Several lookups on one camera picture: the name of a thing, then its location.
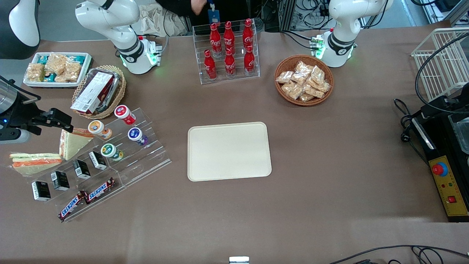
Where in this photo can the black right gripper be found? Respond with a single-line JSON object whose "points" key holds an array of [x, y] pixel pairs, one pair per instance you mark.
{"points": [[22, 113]]}

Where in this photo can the green lid gum bottle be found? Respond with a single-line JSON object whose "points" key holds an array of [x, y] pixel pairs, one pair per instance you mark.
{"points": [[111, 151]]}

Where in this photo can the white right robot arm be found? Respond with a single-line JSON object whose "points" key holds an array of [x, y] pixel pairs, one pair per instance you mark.
{"points": [[110, 18]]}

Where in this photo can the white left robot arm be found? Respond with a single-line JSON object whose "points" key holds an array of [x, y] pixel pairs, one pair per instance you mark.
{"points": [[346, 33]]}

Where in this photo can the arm base connector block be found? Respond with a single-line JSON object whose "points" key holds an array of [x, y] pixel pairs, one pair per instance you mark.
{"points": [[155, 51], [318, 46]]}

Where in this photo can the orange lid gum bottle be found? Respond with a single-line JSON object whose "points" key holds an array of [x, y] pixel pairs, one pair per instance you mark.
{"points": [[98, 128]]}

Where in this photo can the red lid gum bottle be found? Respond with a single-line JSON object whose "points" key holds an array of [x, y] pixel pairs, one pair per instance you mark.
{"points": [[124, 113]]}

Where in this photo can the black plastic food tray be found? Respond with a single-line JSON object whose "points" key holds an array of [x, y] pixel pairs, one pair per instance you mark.
{"points": [[114, 79]]}

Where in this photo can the purple lid gum bottle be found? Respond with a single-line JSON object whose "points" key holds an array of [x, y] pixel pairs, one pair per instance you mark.
{"points": [[137, 135]]}

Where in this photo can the cream plastic tray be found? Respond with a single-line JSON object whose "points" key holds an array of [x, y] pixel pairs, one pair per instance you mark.
{"points": [[229, 151]]}

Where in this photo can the bare person hand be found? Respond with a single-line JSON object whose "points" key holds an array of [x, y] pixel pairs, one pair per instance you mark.
{"points": [[199, 5]]}

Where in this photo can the triangular wrapped sandwich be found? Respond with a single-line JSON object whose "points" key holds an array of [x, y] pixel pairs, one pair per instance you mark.
{"points": [[73, 143]]}

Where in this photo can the flat wrapped sandwich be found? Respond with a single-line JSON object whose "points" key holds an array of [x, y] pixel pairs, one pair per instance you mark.
{"points": [[34, 164]]}

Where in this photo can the clear bag of rice snack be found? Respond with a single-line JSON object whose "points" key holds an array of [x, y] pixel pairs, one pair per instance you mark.
{"points": [[35, 72], [69, 71], [56, 62]]}

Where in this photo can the small black carton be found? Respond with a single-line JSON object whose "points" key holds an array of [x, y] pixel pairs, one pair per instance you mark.
{"points": [[98, 160], [41, 190], [60, 180], [81, 169]]}

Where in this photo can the red white cardboard box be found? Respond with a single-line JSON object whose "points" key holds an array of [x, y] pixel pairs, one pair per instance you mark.
{"points": [[93, 91]]}

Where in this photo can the white rectangular snack bin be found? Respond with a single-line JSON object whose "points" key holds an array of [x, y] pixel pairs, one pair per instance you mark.
{"points": [[87, 66]]}

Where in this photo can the teal snack packet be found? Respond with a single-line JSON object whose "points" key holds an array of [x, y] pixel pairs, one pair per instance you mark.
{"points": [[78, 57]]}

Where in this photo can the oval wicker basket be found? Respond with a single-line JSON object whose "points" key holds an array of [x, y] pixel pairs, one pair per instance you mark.
{"points": [[119, 97]]}

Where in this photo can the Snickers chocolate bar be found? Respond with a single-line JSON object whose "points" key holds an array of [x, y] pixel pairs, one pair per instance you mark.
{"points": [[72, 206], [100, 190]]}

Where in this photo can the clear acrylic step display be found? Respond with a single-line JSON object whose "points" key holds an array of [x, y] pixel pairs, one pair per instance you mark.
{"points": [[143, 161]]}

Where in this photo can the beige crumpled bag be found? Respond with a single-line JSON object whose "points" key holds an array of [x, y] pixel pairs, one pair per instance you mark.
{"points": [[157, 22]]}

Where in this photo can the red Coca-Cola bottle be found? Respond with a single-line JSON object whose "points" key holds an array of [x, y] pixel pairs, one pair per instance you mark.
{"points": [[229, 36], [248, 35], [210, 66], [229, 64], [249, 61], [215, 39]]}

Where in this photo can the person in black clothes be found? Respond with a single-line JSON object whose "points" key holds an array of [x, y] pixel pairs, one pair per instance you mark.
{"points": [[176, 5]]}

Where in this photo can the clear acrylic bottle rack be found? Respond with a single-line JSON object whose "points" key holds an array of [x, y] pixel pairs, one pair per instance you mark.
{"points": [[227, 79]]}

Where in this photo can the small white device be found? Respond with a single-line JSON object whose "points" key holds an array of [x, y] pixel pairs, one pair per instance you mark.
{"points": [[239, 260]]}

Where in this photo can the clear packet of crackers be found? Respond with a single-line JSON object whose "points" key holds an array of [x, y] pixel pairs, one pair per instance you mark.
{"points": [[303, 68], [317, 74], [324, 87], [292, 90], [313, 91], [284, 77], [307, 97]]}

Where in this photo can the round brown wicker basket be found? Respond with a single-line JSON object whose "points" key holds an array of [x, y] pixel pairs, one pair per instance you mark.
{"points": [[289, 62]]}

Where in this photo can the red emergency stop button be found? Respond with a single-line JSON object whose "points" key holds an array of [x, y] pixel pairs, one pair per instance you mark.
{"points": [[439, 169]]}

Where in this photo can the black yellow control box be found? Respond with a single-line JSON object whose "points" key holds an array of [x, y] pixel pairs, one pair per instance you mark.
{"points": [[443, 146]]}

